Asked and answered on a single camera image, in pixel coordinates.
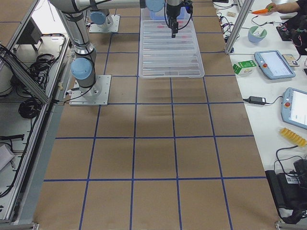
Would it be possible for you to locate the teach pendant tablet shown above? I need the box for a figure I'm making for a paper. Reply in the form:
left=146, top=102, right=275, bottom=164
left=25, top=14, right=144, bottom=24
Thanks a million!
left=254, top=50, right=296, bottom=80
left=281, top=87, right=307, bottom=129

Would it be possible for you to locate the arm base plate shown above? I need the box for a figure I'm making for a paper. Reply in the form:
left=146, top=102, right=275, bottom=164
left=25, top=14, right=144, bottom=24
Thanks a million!
left=89, top=13, right=120, bottom=34
left=69, top=75, right=111, bottom=106

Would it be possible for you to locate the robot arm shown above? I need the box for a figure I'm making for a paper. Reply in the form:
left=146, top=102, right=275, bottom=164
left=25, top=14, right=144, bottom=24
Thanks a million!
left=51, top=0, right=189, bottom=98

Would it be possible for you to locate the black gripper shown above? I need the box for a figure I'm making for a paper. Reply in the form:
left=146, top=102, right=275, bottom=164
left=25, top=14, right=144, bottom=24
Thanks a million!
left=166, top=0, right=182, bottom=38

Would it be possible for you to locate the blue plastic tray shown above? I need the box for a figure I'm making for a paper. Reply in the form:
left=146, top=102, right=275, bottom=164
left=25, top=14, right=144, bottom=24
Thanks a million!
left=149, top=8, right=190, bottom=22

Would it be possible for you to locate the green white carton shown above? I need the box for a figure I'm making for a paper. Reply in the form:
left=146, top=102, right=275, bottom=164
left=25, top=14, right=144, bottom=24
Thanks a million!
left=233, top=60, right=257, bottom=75

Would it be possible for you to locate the clear plastic box lid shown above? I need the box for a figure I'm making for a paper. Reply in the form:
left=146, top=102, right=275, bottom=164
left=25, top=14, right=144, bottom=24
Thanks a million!
left=138, top=20, right=205, bottom=79

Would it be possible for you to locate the aluminium frame post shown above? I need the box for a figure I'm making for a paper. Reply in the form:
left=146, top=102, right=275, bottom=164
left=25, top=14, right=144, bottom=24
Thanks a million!
left=225, top=0, right=254, bottom=54

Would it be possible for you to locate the black power adapter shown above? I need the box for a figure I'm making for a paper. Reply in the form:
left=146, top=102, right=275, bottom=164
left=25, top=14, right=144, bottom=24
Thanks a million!
left=248, top=96, right=266, bottom=105

